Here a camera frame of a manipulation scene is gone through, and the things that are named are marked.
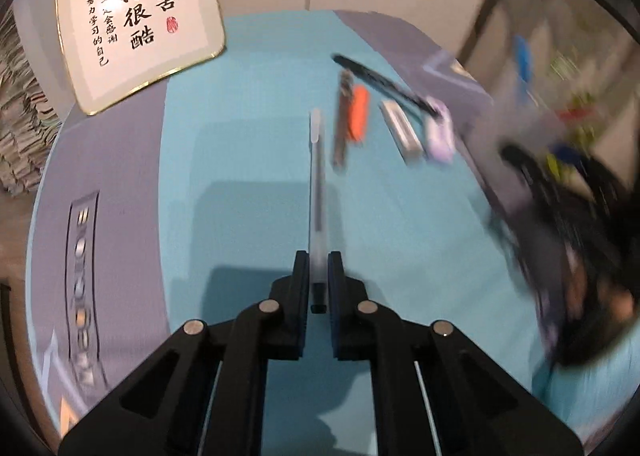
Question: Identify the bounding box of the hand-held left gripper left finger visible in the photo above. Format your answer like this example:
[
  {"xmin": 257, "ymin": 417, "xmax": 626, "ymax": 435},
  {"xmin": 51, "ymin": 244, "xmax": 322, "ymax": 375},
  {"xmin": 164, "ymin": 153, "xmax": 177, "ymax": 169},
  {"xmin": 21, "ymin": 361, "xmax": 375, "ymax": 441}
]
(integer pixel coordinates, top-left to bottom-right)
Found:
[{"xmin": 59, "ymin": 250, "xmax": 311, "ymax": 456}]

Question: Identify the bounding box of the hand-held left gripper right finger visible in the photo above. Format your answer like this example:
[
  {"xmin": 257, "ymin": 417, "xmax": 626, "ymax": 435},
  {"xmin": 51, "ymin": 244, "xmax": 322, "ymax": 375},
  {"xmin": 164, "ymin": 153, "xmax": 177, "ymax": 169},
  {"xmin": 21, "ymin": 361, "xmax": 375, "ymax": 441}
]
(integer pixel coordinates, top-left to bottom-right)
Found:
[{"xmin": 327, "ymin": 250, "xmax": 585, "ymax": 456}]

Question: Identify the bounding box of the clear gel pen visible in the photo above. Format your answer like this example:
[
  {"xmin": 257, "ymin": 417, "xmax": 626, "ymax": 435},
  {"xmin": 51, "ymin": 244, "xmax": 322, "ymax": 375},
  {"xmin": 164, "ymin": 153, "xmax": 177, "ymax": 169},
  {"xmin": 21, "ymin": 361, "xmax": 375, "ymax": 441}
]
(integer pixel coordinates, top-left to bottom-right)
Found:
[{"xmin": 307, "ymin": 109, "xmax": 328, "ymax": 314}]

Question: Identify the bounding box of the translucent white plastic cup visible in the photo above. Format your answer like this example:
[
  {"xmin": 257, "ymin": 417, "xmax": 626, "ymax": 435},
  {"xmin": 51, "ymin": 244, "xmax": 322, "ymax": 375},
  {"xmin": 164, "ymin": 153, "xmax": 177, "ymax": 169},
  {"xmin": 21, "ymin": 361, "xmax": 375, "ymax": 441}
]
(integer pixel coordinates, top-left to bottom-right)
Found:
[{"xmin": 462, "ymin": 91, "xmax": 596, "ymax": 257}]

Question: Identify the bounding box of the brown pen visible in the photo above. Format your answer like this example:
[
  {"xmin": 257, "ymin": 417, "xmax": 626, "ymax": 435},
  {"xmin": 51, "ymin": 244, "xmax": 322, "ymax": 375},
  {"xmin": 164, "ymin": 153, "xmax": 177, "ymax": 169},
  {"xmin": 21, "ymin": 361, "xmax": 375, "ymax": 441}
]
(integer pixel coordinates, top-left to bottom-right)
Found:
[{"xmin": 332, "ymin": 69, "xmax": 356, "ymax": 169}]

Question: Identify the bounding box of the white eraser with grey sleeve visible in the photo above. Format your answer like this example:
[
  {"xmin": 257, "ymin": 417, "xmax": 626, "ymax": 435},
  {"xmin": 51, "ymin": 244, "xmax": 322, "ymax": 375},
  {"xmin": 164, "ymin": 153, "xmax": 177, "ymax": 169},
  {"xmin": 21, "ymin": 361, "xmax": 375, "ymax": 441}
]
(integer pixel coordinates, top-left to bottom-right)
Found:
[{"xmin": 379, "ymin": 100, "xmax": 423, "ymax": 162}]

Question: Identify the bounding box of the purple eraser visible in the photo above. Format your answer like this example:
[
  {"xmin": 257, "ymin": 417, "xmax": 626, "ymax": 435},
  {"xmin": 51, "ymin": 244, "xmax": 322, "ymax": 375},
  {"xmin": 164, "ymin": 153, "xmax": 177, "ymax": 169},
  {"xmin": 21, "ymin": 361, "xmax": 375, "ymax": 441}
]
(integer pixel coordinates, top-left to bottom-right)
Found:
[{"xmin": 422, "ymin": 96, "xmax": 456, "ymax": 162}]

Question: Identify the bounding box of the blue pen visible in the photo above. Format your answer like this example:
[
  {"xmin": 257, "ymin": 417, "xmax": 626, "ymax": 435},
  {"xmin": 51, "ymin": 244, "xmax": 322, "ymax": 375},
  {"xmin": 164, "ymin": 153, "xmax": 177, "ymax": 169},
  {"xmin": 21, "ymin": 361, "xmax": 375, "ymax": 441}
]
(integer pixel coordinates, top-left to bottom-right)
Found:
[{"xmin": 512, "ymin": 35, "xmax": 536, "ymax": 87}]

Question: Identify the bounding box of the orange highlighter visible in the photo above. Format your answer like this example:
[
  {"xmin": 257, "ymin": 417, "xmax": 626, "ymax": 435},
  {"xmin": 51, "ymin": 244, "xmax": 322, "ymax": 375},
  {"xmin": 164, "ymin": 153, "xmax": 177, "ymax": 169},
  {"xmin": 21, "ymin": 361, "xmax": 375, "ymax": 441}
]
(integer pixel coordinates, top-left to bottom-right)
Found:
[{"xmin": 347, "ymin": 85, "xmax": 371, "ymax": 143}]

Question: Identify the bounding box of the black marker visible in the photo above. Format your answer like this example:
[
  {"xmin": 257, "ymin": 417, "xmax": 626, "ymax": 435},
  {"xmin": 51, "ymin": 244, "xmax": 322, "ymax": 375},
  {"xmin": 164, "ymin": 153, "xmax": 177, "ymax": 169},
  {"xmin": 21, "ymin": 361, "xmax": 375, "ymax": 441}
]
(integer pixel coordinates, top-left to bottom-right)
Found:
[{"xmin": 332, "ymin": 54, "xmax": 436, "ymax": 117}]

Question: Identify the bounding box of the person's right hand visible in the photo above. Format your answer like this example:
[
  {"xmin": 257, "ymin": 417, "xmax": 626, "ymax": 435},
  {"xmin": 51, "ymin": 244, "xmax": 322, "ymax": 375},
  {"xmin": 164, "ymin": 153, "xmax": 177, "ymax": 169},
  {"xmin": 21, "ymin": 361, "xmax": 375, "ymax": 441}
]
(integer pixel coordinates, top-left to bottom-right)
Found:
[{"xmin": 570, "ymin": 271, "xmax": 638, "ymax": 332}]

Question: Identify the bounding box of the teal and grey tablecloth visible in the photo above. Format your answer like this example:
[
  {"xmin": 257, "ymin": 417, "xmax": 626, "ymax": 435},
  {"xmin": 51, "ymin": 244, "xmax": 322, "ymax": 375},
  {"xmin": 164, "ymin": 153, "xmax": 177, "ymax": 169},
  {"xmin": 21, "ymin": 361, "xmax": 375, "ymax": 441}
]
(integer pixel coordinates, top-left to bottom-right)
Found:
[{"xmin": 25, "ymin": 9, "xmax": 640, "ymax": 456}]

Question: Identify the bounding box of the stack of newspapers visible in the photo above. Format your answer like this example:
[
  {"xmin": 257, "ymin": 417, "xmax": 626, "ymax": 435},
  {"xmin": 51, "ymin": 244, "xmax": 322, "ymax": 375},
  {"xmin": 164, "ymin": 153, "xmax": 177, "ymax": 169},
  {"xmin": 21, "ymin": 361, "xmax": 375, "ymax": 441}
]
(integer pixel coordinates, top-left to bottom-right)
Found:
[{"xmin": 0, "ymin": 44, "xmax": 63, "ymax": 197}]

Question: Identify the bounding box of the white calligraphy sign gold frame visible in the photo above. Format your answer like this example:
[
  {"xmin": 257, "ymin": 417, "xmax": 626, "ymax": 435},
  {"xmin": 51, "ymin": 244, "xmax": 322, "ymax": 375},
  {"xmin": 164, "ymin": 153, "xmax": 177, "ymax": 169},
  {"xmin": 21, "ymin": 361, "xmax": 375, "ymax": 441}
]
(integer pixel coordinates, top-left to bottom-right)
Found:
[{"xmin": 55, "ymin": 0, "xmax": 226, "ymax": 116}]

